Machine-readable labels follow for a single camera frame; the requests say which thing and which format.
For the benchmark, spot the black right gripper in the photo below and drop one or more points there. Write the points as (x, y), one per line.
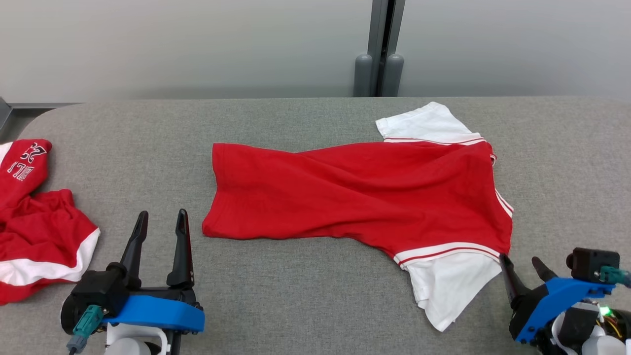
(525, 310)

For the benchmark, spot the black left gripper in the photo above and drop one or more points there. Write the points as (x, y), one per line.
(172, 292)

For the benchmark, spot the red white-banded Bulls shorts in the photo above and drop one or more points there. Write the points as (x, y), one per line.
(39, 227)

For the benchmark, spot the red white-sleeved Bulls shirt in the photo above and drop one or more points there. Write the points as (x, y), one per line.
(345, 187)

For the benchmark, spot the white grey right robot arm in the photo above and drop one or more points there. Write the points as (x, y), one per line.
(601, 340)

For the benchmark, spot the grey fabric sofa surface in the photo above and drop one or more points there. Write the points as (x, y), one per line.
(296, 296)

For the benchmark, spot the grey baseboard strip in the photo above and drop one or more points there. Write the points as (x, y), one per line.
(39, 105)

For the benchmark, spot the grey cylinder bumper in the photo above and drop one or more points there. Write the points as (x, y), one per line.
(363, 76)
(394, 76)

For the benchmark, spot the blue right camera mount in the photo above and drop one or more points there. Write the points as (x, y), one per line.
(557, 296)

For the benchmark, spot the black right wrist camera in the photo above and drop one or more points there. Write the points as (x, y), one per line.
(591, 264)

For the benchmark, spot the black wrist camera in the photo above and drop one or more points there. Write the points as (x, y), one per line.
(591, 264)
(96, 291)

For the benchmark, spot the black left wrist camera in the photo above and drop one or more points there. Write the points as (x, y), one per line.
(96, 291)

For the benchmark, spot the grey partition post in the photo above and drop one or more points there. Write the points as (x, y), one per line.
(377, 29)

